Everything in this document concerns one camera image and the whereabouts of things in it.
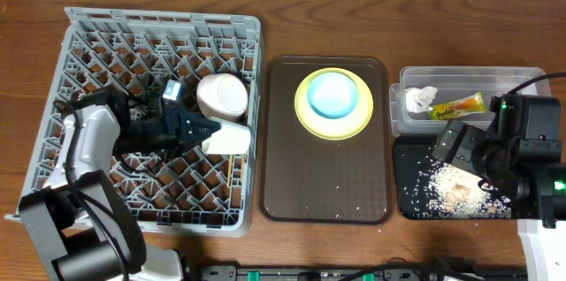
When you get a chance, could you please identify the white plastic cup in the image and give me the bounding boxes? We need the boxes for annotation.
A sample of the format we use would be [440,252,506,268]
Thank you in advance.
[201,117,251,155]

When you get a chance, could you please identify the brown serving tray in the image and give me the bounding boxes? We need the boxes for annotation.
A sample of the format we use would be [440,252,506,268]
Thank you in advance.
[258,56,394,225]

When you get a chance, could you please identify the yellow orange snack wrapper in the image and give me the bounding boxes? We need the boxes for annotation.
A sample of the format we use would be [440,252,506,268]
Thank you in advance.
[428,91,487,120]

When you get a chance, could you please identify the white tissue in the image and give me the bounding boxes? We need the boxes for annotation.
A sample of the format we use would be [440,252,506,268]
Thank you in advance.
[405,86,438,113]

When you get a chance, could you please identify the light blue plastic bowl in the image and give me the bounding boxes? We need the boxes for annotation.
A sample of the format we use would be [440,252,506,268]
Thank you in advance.
[307,72,359,119]

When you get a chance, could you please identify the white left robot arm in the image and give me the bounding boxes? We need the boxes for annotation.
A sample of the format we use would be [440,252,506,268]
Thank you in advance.
[19,87,220,281]

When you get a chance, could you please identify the yellow plastic plate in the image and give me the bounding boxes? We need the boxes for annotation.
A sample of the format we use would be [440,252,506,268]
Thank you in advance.
[294,67,373,141]

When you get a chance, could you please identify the clear plastic bin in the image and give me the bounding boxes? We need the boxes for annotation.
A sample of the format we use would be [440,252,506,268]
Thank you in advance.
[389,66,545,137]

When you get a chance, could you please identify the pink bowl with food scraps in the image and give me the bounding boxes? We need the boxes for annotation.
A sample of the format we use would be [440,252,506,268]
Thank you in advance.
[196,73,249,122]

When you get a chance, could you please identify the black plastic tray bin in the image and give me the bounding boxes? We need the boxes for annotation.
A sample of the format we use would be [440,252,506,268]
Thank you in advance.
[393,134,512,220]

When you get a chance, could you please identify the grey plastic dish rack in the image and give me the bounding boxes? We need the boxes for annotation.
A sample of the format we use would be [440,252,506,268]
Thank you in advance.
[4,6,265,239]

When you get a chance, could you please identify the scattered rice food scraps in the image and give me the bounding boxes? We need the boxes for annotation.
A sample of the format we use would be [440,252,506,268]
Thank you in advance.
[402,156,511,220]

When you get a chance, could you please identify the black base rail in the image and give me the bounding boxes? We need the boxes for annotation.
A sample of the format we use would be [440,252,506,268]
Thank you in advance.
[191,262,528,281]

